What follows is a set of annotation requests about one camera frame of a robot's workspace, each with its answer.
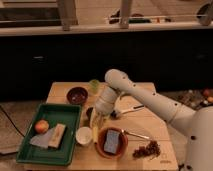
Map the metal spoon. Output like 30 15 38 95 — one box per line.
121 129 150 140

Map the grey cloth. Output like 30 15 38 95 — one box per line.
30 128 54 148

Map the red apple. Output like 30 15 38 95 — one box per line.
34 120 49 134

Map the wooden block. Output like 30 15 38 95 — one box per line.
48 123 66 148

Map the black dish brush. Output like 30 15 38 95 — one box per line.
110 105 144 119

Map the green plastic cup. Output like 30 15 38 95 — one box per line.
89 79 100 95

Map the bunch of dark grapes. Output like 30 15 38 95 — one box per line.
132 141 161 158

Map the yellow banana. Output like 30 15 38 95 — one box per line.
92 118 100 143

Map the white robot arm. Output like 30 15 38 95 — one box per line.
95 69 213 171

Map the black cable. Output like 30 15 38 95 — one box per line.
0 104 27 139

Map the metal cup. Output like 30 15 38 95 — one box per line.
86 107 94 122

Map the blue sponge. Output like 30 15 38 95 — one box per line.
104 130 120 154

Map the dark red bowl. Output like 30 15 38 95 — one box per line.
66 87 88 105

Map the green plastic tray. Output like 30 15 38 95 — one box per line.
16 103 81 166

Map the white paper cup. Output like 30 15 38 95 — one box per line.
76 127 92 146

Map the orange plate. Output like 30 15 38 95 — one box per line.
96 127 128 159

